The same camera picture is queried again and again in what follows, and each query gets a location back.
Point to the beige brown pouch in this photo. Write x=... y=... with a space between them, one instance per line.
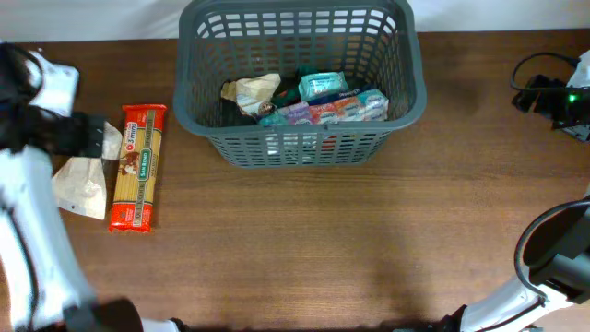
x=252 y=95

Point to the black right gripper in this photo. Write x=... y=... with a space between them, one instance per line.
x=547 y=106

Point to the light blue tissue pack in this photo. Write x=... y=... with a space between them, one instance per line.
x=317 y=85

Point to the San Remo spaghetti packet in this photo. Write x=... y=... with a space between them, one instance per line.
x=134 y=193

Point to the green coffee snack bag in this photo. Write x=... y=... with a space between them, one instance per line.
x=287 y=92

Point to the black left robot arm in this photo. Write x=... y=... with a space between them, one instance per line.
x=48 y=290

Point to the grey plastic basket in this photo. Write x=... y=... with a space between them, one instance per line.
x=372 y=41

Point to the Kleenex tissue multipack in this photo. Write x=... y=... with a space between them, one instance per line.
x=357 y=105

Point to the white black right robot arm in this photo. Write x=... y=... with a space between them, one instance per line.
x=551 y=257

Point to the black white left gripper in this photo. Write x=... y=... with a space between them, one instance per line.
x=81 y=144

